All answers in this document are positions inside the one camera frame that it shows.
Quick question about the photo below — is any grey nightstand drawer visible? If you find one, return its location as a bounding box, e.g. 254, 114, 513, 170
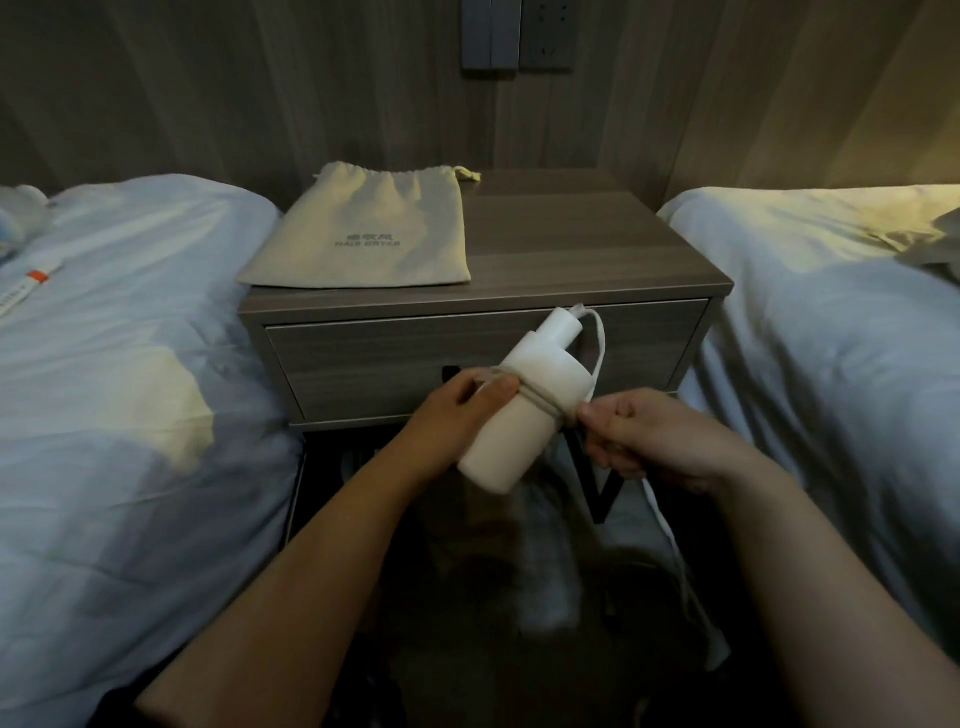
263, 297, 713, 430

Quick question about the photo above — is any person's right forearm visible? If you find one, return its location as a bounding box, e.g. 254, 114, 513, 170
703, 450, 960, 728

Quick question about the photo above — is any black metal nightstand leg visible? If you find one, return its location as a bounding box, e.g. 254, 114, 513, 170
564, 431, 628, 526

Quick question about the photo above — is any white hair dryer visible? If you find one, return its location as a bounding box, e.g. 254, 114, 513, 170
456, 306, 595, 496

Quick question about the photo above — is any bed with white duvet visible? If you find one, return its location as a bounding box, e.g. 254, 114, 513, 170
657, 183, 960, 646
0, 174, 305, 728

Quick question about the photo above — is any white tube with orange band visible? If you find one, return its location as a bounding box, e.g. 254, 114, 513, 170
0, 261, 64, 321

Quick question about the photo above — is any white hair dryer cord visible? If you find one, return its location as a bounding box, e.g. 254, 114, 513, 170
516, 302, 733, 673

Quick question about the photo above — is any beige drawstring bag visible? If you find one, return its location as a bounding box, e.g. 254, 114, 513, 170
235, 161, 482, 290

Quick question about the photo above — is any grey wall switch panel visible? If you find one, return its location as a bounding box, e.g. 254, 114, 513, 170
460, 0, 522, 73

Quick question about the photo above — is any grey wall power outlet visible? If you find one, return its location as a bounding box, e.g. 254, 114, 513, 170
519, 0, 579, 73

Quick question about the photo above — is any grey wooden nightstand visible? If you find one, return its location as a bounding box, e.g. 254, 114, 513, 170
237, 168, 735, 530

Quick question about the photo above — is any person's left hand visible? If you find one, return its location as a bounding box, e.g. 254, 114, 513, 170
403, 369, 521, 481

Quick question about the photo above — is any person's right hand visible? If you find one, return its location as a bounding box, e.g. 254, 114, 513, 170
580, 389, 753, 496

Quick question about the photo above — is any person's left forearm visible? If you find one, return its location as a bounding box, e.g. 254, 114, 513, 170
135, 448, 453, 728

